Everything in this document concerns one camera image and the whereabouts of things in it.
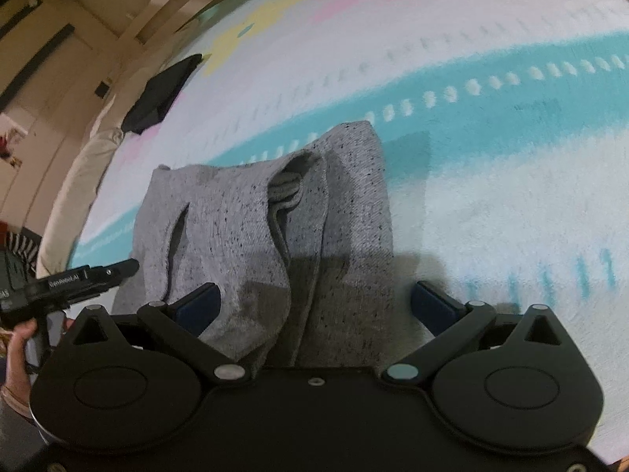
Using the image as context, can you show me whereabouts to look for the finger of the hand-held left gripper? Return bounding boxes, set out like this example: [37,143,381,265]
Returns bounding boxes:
[91,259,140,290]

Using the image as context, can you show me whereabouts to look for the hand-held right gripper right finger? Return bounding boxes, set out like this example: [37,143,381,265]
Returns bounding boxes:
[381,280,573,387]

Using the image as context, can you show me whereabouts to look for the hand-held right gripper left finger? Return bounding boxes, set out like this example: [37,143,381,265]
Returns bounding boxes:
[59,282,251,387]

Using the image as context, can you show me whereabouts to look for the grey pants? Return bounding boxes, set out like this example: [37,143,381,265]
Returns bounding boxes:
[132,120,395,371]

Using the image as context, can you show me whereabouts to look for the person's left hand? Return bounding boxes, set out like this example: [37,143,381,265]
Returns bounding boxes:
[0,319,39,398]

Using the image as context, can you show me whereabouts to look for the striped cloth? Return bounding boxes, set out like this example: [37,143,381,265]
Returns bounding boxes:
[4,227,41,262]

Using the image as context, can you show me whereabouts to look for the beige pillow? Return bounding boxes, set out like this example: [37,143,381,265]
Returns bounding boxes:
[36,101,129,278]

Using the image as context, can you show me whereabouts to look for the floral bed sheet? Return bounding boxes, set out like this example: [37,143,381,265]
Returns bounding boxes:
[69,0,629,464]

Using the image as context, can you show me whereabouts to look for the black folded garment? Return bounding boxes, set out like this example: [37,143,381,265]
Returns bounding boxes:
[121,53,204,135]

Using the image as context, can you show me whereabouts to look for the black wall strip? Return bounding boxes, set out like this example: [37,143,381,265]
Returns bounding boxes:
[0,24,75,113]

